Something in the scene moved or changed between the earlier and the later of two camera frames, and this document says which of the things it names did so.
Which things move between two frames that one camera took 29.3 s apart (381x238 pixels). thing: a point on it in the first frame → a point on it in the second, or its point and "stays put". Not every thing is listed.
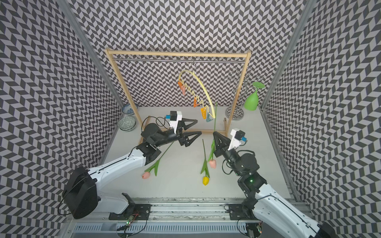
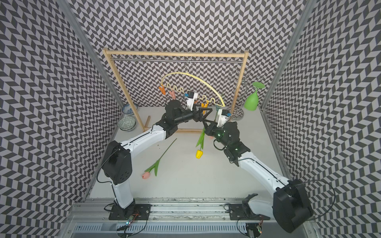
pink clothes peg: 183,89 → 172,94
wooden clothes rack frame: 239,54 stays put
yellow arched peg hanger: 195,94 → 189,90
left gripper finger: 182,124 → 196,104
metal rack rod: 178,60 stays put
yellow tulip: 206,179 → 199,153
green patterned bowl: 126,123 stays put
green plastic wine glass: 251,102 stays put
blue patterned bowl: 127,109 stays put
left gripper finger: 185,140 → 201,117
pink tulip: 146,175 stays put
